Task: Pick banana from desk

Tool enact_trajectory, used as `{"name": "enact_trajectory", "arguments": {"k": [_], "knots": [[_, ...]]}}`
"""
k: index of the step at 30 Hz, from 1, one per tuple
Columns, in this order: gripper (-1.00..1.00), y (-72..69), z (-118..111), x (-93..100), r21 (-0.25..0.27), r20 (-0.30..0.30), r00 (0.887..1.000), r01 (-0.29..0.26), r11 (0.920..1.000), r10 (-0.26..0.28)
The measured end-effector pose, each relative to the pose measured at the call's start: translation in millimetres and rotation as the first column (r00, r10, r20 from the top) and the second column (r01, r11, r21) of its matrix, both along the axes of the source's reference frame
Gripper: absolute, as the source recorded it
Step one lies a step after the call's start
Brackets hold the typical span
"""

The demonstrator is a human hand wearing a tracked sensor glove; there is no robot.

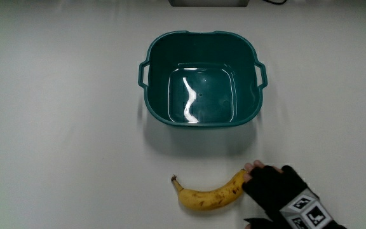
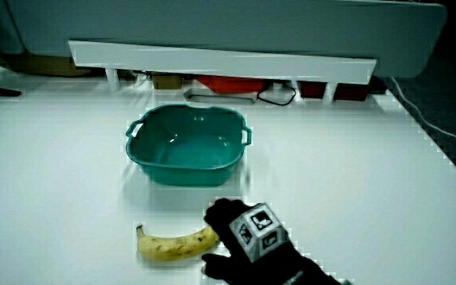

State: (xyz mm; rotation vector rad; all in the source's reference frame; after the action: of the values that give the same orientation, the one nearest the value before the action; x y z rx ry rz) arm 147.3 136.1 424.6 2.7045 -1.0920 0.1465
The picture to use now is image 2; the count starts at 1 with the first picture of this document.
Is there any pale grey panel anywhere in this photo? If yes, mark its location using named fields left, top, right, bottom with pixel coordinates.
left=0, top=0, right=449, bottom=79

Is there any brown cardboard box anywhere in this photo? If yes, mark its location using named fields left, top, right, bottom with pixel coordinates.
left=0, top=52, right=93, bottom=78

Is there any white cable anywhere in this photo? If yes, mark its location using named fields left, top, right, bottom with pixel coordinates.
left=387, top=76, right=456, bottom=164

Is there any person's right hand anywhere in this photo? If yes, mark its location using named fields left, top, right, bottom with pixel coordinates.
left=200, top=196, right=343, bottom=285

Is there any black cable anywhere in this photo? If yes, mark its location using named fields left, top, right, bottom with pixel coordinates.
left=256, top=84, right=298, bottom=107

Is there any dark red box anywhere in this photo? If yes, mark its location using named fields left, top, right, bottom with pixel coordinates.
left=333, top=82, right=372, bottom=102
left=297, top=80, right=328, bottom=100

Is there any small tan box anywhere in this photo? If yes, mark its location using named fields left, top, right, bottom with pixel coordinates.
left=150, top=72, right=184, bottom=90

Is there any yellow banana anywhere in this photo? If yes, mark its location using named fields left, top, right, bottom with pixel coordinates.
left=135, top=223, right=221, bottom=262

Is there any white desk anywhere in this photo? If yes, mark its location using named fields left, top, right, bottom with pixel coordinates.
left=0, top=64, right=456, bottom=285

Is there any white shelf riser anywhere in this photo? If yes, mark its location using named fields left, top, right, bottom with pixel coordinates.
left=67, top=39, right=378, bottom=103

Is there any teal plastic basin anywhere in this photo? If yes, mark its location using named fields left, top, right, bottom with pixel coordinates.
left=124, top=103, right=253, bottom=188

